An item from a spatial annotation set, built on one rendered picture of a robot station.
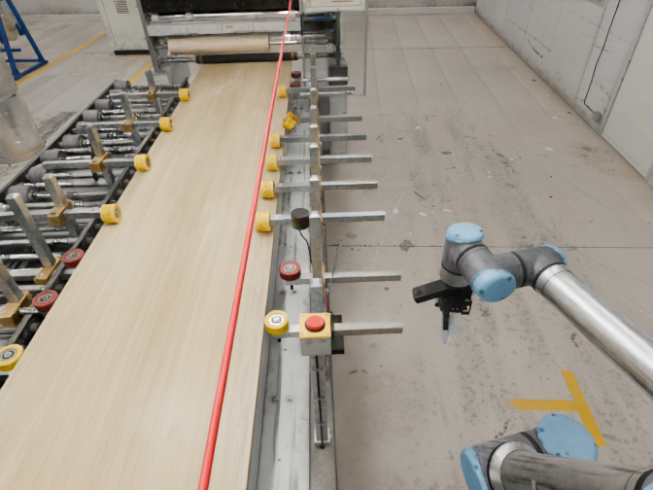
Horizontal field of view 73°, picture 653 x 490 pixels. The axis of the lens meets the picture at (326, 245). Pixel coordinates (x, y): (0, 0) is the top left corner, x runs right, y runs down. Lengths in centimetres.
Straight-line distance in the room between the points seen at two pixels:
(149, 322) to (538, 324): 213
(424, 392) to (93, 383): 155
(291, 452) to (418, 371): 111
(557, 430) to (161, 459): 102
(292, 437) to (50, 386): 73
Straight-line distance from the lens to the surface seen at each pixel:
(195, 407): 132
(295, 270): 161
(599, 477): 97
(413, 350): 253
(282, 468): 150
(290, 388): 164
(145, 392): 140
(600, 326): 103
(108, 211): 204
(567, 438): 138
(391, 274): 166
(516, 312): 288
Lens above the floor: 199
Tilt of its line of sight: 39 degrees down
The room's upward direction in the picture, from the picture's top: 2 degrees counter-clockwise
